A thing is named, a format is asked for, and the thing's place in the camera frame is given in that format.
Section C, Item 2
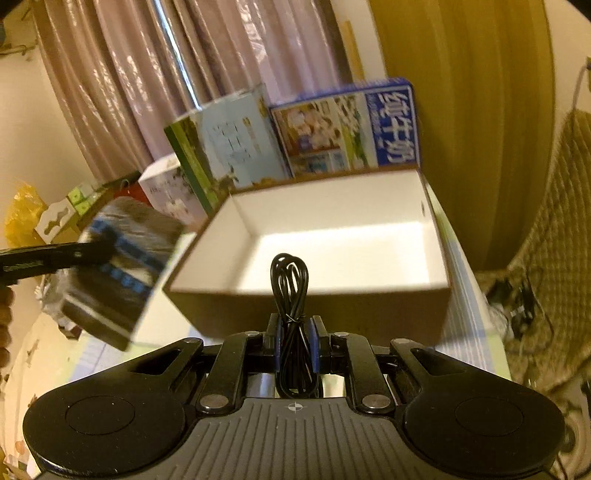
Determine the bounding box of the checkered tablecloth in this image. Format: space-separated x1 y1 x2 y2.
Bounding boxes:
68 189 511 381

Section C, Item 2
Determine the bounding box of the black packaged box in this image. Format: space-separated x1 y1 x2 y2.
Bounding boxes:
61 196 185 351

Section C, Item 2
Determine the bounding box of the blue milk carton box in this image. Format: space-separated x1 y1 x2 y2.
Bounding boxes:
270 78 421 177

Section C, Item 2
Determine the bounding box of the brown open cardboard box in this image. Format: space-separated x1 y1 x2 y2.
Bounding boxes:
164 168 452 346

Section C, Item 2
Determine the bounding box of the black cable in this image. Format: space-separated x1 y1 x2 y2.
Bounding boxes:
269 252 322 400

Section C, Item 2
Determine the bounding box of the beige curtain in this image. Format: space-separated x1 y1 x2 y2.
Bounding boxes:
31 1 352 181

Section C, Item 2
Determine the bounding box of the yellow plastic bag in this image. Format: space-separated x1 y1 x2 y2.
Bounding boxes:
4 183 48 248

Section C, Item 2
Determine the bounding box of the white humidifier box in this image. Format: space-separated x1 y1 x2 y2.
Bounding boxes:
138 153 207 226

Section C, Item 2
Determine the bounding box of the green landscape box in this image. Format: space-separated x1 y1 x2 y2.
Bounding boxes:
164 83 291 215

